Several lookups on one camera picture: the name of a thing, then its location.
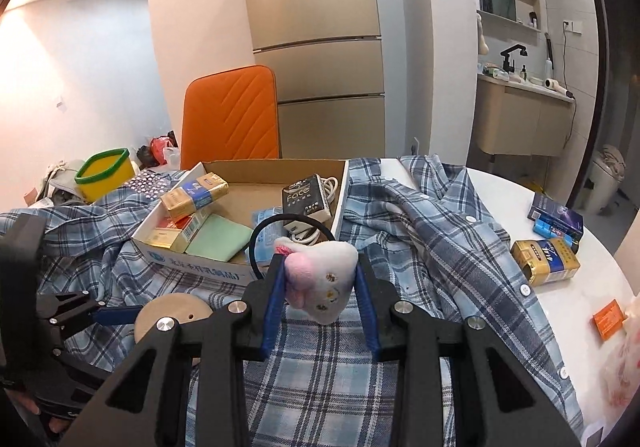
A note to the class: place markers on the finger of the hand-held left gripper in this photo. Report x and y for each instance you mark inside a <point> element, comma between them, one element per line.
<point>120,315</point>
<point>80,368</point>

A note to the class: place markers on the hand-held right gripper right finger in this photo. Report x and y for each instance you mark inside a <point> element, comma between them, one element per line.
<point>367,307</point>

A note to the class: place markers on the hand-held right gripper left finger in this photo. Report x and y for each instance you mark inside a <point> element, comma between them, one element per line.
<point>275,307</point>

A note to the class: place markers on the pink white plush toy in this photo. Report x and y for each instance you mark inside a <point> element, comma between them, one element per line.
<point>330,277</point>

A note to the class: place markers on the round wooden disc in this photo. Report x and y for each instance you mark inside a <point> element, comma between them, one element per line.
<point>170,309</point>

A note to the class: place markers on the blue face mask packet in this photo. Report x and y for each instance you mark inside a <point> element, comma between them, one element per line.
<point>267,242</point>

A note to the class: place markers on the cardboard box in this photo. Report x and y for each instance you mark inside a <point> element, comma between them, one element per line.
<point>250,199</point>

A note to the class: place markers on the black face charger box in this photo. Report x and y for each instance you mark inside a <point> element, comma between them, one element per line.
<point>305,199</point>

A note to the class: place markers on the gold blue tissue pack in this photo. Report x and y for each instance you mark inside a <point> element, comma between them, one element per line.
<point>195,194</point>

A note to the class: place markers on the person's left hand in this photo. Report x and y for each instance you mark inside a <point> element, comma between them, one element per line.
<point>50,424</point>

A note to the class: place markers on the gold box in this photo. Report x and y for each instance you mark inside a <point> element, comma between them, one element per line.
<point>162,239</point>

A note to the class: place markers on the green cloth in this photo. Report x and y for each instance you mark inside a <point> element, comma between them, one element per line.
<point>217,237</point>

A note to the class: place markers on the blue plaid shirt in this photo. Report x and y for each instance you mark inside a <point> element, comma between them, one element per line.
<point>450,247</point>

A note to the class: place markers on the orange red box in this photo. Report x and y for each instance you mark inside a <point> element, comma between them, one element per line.
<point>177,225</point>

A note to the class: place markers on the white cloth pile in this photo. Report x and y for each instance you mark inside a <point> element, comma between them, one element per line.
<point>62,177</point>

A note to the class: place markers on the yellow bin with green rim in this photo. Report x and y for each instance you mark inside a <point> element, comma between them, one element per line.
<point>102,182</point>

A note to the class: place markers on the dotted dark cloth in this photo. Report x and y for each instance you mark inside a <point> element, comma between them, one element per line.
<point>150,183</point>

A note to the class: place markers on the black bag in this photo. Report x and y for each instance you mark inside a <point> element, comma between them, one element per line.
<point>145,157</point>

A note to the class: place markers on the red bag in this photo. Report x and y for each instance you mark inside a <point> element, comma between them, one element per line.
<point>160,149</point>

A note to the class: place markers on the gold packet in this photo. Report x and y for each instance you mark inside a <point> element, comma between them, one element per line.
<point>545,262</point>

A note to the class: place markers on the small blue packet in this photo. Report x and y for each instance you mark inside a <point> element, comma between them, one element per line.
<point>545,228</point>

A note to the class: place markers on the orange chair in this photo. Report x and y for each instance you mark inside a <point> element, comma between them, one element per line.
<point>230,117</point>

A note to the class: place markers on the dark blue box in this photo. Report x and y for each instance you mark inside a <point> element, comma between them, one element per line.
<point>557,214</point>

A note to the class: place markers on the orange packet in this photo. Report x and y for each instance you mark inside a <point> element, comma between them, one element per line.
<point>609,319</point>

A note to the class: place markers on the beige vanity cabinet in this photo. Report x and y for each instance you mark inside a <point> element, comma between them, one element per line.
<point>520,117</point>

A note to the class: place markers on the beige refrigerator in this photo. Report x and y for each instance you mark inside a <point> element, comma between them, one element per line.
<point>325,67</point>

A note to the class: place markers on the pink white plastic bag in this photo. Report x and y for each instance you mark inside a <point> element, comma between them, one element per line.
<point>625,372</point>

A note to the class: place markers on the white trash can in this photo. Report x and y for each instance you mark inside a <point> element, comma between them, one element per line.
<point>605,182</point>

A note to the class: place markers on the white hair dryer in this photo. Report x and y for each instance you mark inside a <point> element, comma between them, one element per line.
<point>555,86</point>

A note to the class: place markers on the black faucet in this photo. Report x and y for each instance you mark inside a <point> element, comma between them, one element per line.
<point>512,54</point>

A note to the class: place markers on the white bathroom wall outlet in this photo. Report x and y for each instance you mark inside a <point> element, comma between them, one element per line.
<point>572,27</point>

